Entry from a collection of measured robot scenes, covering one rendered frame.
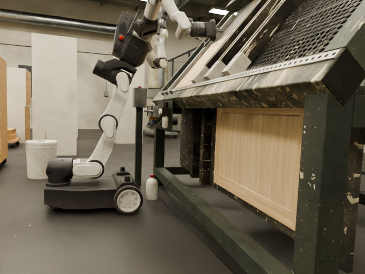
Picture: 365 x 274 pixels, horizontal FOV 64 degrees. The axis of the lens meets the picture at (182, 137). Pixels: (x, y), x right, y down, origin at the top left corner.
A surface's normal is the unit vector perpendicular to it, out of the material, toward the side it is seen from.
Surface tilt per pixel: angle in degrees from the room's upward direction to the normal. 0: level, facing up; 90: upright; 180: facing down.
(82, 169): 90
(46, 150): 92
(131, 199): 90
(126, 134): 90
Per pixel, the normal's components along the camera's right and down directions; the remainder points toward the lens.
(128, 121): 0.36, 0.10
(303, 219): -0.95, -0.01
